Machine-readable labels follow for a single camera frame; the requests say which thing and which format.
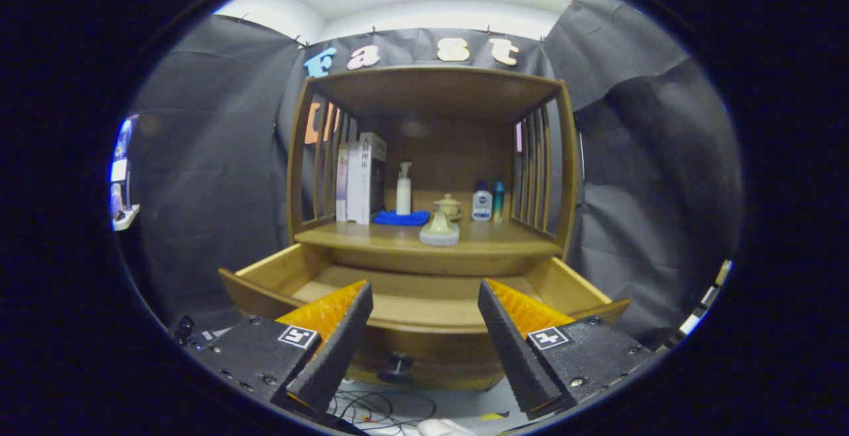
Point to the thick white book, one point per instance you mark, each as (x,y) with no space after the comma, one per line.
(361,184)

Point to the folded blue cloth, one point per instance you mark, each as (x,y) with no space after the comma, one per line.
(398,218)

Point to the beige lidded tea cup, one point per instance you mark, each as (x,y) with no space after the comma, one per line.
(449,204)

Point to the brown wooden cabinet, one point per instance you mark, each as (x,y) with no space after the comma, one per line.
(438,94)

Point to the wooden countertop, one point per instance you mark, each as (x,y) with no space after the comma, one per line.
(385,237)

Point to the yellow tape piece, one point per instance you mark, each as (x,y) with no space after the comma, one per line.
(494,416)

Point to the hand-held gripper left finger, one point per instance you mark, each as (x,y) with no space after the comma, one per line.
(335,350)

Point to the white lotion bottle blue label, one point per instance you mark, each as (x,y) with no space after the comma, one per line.
(481,207)

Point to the black drawer knob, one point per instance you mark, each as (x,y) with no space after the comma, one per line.
(396,375)

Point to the white spray bottle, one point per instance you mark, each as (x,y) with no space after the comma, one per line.
(403,197)

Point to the cream scrubber with white pad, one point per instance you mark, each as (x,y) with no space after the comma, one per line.
(439,233)

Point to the teal bottle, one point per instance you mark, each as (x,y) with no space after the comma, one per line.
(498,202)

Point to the thin purple book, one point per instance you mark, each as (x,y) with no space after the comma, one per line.
(341,187)

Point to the wooden drawer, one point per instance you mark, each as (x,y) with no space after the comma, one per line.
(424,343)

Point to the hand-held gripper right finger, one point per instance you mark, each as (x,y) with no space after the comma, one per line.
(514,350)

